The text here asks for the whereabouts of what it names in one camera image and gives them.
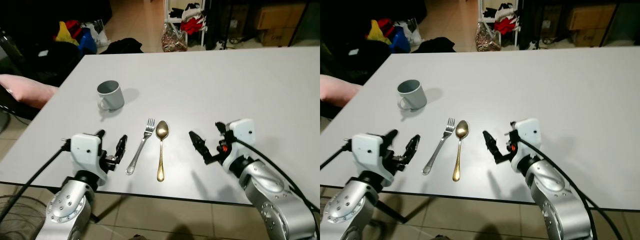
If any silver fork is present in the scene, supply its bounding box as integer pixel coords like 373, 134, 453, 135
422, 118, 457, 176
125, 118, 156, 176

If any gold spoon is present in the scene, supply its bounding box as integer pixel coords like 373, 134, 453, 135
155, 120, 170, 183
452, 120, 471, 183

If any grey ceramic mug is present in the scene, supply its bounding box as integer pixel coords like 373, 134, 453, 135
96, 80, 125, 112
397, 79, 428, 112

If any black table leg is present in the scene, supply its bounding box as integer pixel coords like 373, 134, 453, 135
91, 199, 129, 225
375, 199, 422, 225

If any black bag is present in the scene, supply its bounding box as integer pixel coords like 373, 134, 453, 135
412, 36, 456, 54
99, 37, 145, 55

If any blue bag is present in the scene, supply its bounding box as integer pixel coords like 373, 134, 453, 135
77, 27, 99, 55
390, 26, 412, 54

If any patterned brown bag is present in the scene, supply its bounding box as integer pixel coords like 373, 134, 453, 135
160, 22, 189, 53
474, 21, 502, 53

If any white metal rack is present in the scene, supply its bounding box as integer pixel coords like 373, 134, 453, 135
477, 0, 522, 50
163, 0, 209, 50

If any white plastic bag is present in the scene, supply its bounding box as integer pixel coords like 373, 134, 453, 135
82, 19, 109, 49
399, 18, 424, 47

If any red garment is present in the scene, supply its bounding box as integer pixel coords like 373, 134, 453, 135
493, 15, 520, 36
179, 15, 206, 36

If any yellow cloth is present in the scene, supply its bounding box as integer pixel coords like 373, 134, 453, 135
366, 20, 387, 45
53, 21, 74, 47

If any small cardboard box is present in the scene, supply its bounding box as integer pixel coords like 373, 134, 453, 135
259, 28, 297, 48
574, 29, 610, 48

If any red cloth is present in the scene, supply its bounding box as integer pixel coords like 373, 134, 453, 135
377, 18, 397, 39
65, 20, 85, 40

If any large cardboard box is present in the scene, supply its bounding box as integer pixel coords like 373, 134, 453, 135
254, 4, 307, 32
566, 5, 620, 32

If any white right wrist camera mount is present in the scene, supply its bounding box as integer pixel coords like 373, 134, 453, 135
510, 118, 542, 173
222, 118, 256, 172

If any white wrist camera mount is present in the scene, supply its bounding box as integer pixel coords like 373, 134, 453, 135
222, 118, 256, 172
510, 118, 542, 173
69, 132, 109, 185
351, 132, 389, 183

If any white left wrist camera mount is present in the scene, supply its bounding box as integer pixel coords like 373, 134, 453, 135
351, 132, 389, 183
69, 132, 109, 185

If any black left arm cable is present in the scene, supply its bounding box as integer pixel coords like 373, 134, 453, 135
0, 140, 72, 224
320, 141, 354, 171

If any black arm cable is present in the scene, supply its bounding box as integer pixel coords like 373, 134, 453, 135
320, 141, 354, 171
231, 138, 321, 215
0, 140, 72, 224
517, 138, 625, 240

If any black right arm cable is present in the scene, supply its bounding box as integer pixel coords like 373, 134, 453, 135
231, 138, 321, 215
517, 138, 625, 240

